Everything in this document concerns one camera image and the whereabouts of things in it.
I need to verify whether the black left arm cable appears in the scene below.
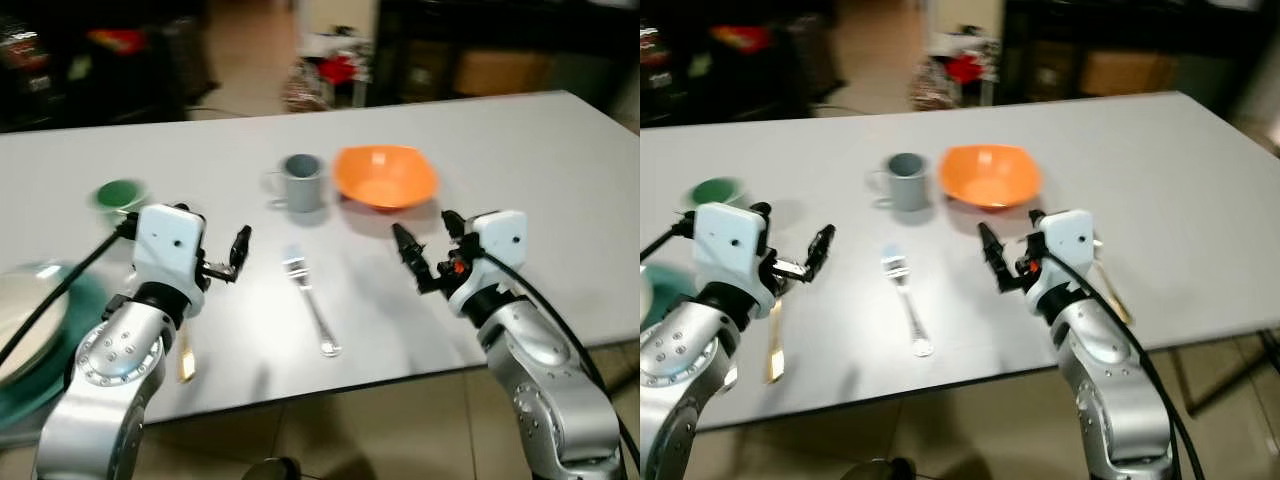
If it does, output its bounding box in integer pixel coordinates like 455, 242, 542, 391
640, 212, 698, 263
0, 218, 138, 366

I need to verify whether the red bag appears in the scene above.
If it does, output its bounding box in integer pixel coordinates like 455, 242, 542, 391
710, 25, 773, 53
88, 28, 149, 55

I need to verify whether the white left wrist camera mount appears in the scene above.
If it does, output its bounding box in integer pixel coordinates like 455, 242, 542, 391
693, 202, 771, 293
133, 203, 208, 291

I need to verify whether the patterned bag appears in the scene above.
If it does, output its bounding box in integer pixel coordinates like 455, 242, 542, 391
908, 65, 951, 109
283, 65, 326, 111

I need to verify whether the white clothes rack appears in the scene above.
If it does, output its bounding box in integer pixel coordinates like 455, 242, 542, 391
300, 28, 376, 107
925, 26, 1001, 107

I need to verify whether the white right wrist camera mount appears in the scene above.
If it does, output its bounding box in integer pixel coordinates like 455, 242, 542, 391
447, 210, 529, 316
1035, 210, 1097, 313

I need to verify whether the green mug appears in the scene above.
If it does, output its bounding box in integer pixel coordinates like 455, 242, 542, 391
92, 178, 151, 216
690, 177, 746, 211

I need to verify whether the grey mug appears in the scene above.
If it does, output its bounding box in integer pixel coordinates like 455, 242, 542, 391
265, 153, 328, 214
868, 152, 931, 213

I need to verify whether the dark suitcase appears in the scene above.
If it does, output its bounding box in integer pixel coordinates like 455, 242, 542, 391
160, 15, 217, 101
790, 15, 843, 97

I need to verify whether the teal plate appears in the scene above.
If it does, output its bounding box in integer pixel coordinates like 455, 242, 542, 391
640, 262, 693, 331
0, 262, 111, 431

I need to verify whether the black metal table leg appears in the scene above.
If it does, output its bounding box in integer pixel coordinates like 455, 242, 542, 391
1172, 328, 1280, 417

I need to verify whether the silver fork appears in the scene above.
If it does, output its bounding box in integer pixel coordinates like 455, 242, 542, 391
282, 245, 342, 358
881, 245, 934, 358

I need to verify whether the gold spoon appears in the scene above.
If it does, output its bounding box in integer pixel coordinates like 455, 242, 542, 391
1092, 238, 1136, 326
177, 320, 197, 384
765, 295, 788, 386

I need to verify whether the orange bowl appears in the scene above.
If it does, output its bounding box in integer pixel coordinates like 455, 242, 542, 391
938, 144, 1044, 211
332, 145, 440, 211

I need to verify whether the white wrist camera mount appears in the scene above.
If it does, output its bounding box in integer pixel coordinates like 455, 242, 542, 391
1035, 210, 1097, 313
693, 202, 771, 293
133, 203, 208, 291
447, 210, 529, 316

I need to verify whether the black shelf unit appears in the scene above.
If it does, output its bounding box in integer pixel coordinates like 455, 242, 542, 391
375, 0, 641, 109
1000, 0, 1280, 106

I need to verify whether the brown cardboard box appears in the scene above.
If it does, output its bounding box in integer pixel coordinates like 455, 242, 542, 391
455, 50, 556, 98
1080, 50, 1179, 98

